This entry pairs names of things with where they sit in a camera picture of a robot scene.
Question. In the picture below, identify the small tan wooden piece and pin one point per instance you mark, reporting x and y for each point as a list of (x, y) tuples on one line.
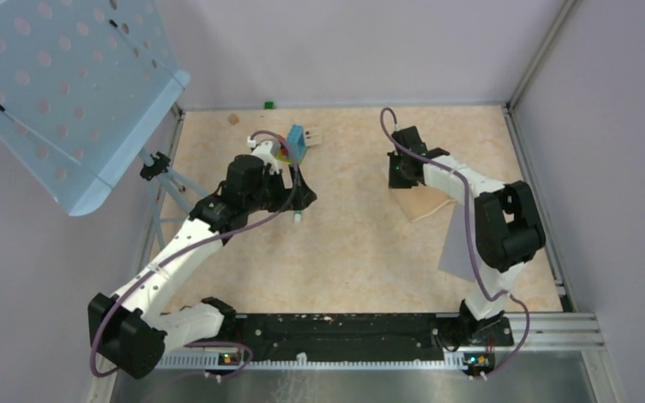
[(233, 118)]

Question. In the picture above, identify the grey envelope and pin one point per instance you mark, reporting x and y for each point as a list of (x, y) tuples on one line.
[(455, 259)]

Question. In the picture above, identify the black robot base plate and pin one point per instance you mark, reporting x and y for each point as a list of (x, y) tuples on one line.
[(359, 337)]

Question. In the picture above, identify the light blue perforated music stand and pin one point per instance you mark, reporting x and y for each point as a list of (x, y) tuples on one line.
[(83, 87)]

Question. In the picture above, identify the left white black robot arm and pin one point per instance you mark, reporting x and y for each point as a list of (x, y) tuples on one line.
[(128, 329)]

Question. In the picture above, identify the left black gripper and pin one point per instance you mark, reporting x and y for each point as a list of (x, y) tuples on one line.
[(285, 195)]

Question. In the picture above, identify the beige letter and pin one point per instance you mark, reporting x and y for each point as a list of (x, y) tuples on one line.
[(420, 201)]

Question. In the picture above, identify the white slotted cable duct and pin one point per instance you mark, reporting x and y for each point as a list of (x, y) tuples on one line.
[(193, 359)]

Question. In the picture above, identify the colourful toy block assembly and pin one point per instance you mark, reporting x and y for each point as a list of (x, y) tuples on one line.
[(300, 139)]

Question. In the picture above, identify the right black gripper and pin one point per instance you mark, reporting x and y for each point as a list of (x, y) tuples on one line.
[(394, 182)]

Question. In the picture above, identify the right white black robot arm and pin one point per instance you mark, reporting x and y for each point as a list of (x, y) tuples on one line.
[(502, 227)]

